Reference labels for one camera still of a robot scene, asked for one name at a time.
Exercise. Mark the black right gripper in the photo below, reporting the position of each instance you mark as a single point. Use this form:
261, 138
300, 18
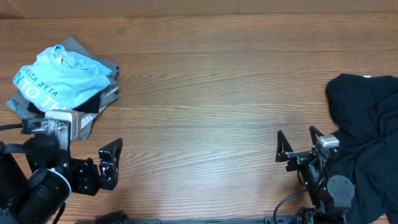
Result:
284, 150

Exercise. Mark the grey folded garment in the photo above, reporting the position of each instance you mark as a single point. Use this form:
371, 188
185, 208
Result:
108, 95

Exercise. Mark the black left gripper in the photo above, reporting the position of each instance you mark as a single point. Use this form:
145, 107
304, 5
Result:
108, 167

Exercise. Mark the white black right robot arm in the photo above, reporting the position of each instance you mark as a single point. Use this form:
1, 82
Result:
331, 195

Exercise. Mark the light blue folded garment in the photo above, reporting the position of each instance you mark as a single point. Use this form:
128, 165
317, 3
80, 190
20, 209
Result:
18, 109

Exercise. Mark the black crumpled garment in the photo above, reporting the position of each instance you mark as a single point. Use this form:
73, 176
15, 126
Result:
365, 110

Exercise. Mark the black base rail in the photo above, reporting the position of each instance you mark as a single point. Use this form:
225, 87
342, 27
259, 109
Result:
122, 218

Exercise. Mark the light blue printed t-shirt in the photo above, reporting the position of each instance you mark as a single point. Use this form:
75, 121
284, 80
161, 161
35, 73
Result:
61, 80

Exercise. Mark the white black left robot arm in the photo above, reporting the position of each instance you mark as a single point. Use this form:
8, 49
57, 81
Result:
43, 196

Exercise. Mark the black folded garment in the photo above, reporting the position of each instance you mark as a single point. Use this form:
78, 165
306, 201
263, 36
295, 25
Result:
90, 106

